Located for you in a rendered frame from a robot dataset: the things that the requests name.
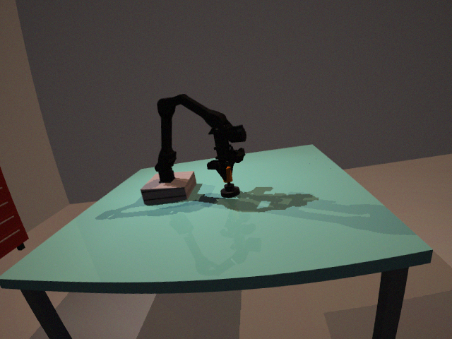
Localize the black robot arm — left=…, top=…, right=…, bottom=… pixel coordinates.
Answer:
left=155, top=94, right=246, bottom=183

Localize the orange knob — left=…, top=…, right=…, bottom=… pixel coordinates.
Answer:
left=223, top=167, right=233, bottom=183

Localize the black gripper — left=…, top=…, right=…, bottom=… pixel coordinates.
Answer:
left=207, top=143, right=235, bottom=181

